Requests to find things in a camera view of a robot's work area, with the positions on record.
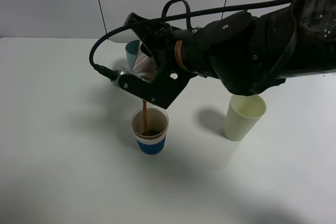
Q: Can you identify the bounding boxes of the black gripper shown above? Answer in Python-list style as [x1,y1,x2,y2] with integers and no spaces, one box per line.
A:
[124,13,193,74]

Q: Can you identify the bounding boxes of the plastic drink bottle pink label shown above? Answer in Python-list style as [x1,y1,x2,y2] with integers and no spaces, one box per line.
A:
[133,42,157,82]

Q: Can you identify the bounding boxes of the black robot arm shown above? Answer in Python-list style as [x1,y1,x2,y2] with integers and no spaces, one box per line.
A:
[120,0,335,97]

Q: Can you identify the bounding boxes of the teal plastic cup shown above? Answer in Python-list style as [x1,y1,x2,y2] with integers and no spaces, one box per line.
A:
[125,40,141,70]

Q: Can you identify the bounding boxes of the clear cup blue sleeve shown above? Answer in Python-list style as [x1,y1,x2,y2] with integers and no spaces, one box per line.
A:
[130,104,169,155]

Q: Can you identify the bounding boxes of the pale green plastic cup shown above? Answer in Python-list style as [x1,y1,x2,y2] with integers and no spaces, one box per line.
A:
[223,95,267,142]

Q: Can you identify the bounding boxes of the black camera cable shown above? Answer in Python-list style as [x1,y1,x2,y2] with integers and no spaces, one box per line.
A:
[89,0,310,78]

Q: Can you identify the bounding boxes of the wrist camera with black bracket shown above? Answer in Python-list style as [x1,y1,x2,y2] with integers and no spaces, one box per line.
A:
[110,67,195,109]

